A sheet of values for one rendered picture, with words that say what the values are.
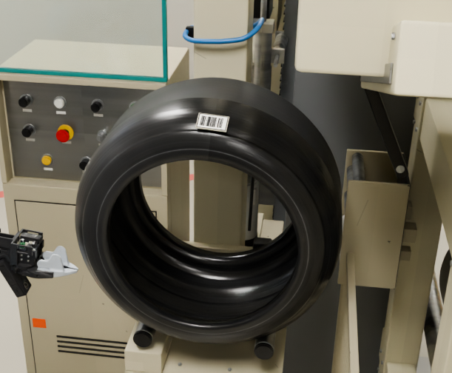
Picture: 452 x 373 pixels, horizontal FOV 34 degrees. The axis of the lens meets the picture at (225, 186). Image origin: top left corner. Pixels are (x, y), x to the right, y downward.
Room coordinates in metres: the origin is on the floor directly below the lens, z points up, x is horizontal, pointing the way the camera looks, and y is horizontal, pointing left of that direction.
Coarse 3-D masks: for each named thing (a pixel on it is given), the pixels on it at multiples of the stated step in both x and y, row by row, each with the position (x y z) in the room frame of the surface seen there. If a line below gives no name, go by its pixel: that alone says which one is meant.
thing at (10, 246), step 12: (0, 228) 1.50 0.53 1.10; (0, 240) 1.46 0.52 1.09; (12, 240) 1.45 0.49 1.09; (24, 240) 1.48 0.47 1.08; (36, 240) 1.47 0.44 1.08; (0, 252) 1.47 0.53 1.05; (12, 252) 1.44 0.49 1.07; (24, 252) 1.44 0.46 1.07; (36, 252) 1.45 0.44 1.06; (12, 264) 1.44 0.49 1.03; (24, 264) 1.44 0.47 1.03; (36, 264) 1.46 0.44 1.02
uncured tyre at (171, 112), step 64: (128, 128) 1.36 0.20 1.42; (192, 128) 1.31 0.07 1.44; (256, 128) 1.32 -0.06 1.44; (128, 192) 1.60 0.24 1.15; (320, 192) 1.30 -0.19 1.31; (128, 256) 1.52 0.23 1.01; (192, 256) 1.58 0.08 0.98; (256, 256) 1.56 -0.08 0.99; (320, 256) 1.27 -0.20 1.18; (192, 320) 1.31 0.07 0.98; (256, 320) 1.28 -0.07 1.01
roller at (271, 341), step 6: (270, 336) 1.34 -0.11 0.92; (258, 342) 1.32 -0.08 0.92; (264, 342) 1.32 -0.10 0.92; (270, 342) 1.32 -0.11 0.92; (258, 348) 1.31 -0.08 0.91; (264, 348) 1.31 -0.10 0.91; (270, 348) 1.31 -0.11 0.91; (258, 354) 1.31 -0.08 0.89; (264, 354) 1.31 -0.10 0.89; (270, 354) 1.30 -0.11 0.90
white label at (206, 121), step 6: (204, 114) 1.33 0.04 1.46; (210, 114) 1.33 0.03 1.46; (198, 120) 1.31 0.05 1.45; (204, 120) 1.32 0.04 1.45; (210, 120) 1.32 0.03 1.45; (216, 120) 1.32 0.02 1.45; (222, 120) 1.32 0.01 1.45; (228, 120) 1.32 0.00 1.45; (198, 126) 1.30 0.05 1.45; (204, 126) 1.30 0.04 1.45; (210, 126) 1.30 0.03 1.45; (216, 126) 1.30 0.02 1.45; (222, 126) 1.30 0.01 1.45
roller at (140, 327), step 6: (138, 324) 1.38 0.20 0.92; (138, 330) 1.35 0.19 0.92; (144, 330) 1.35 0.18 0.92; (150, 330) 1.36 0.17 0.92; (138, 336) 1.34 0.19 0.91; (144, 336) 1.34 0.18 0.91; (150, 336) 1.34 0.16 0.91; (138, 342) 1.34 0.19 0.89; (144, 342) 1.34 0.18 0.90; (150, 342) 1.34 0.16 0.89
